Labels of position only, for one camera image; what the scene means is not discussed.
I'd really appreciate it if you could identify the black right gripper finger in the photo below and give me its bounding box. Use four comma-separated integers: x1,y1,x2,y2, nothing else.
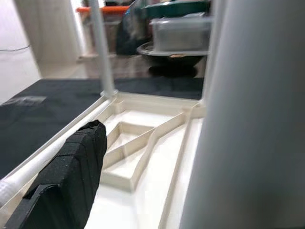
4,120,108,229

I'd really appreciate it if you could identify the cream plastic children table top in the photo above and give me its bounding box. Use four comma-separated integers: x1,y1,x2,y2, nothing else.
0,92,208,229

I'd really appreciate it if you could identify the black table cloth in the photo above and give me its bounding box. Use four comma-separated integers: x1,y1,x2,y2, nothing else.
0,77,205,179

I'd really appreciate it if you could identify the clear plastic bag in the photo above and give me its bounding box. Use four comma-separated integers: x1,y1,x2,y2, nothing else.
14,95,48,107

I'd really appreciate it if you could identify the cloth covered bench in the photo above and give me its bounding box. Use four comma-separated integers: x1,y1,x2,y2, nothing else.
76,53,151,79

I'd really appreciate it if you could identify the black bag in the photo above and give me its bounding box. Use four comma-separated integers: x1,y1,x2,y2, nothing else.
115,7,153,55

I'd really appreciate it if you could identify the storage box with orange lid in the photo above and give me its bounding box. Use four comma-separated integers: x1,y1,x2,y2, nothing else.
76,6,129,58

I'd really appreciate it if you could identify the clear plastic storage box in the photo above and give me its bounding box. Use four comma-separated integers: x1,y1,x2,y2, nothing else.
150,13,214,57

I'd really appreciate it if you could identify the green round lid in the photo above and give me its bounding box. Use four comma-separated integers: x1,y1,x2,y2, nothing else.
134,0,210,19

